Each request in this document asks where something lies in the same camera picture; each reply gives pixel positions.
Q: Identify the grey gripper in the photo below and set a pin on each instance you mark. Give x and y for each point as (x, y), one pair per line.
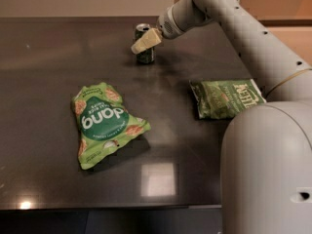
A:
(166, 26)

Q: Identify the green soda can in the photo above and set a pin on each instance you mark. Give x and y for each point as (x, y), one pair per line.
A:
(147, 56)

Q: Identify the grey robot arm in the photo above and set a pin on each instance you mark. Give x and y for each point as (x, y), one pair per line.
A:
(266, 153)

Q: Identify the green kettle chips bag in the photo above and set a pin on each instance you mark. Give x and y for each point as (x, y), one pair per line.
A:
(225, 99)

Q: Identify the green dang chips bag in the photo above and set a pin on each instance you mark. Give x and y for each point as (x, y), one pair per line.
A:
(105, 125)

